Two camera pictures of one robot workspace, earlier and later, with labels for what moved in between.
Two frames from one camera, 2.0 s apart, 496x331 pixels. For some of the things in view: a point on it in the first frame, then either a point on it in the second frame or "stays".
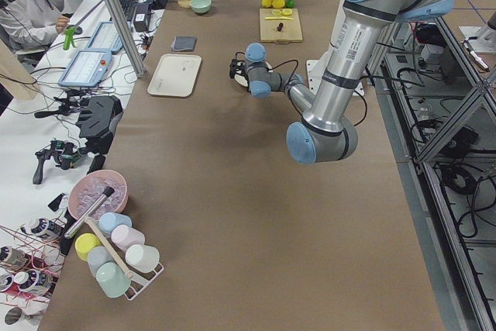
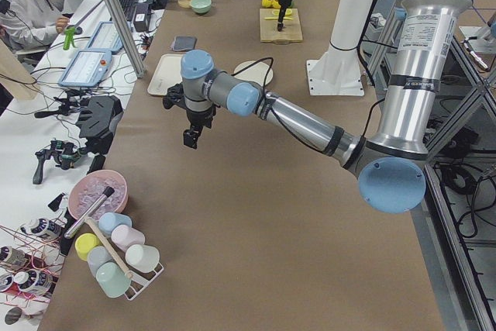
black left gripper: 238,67 → 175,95
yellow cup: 84,243 stays
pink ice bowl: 88,188 stays
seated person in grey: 31,5 stays
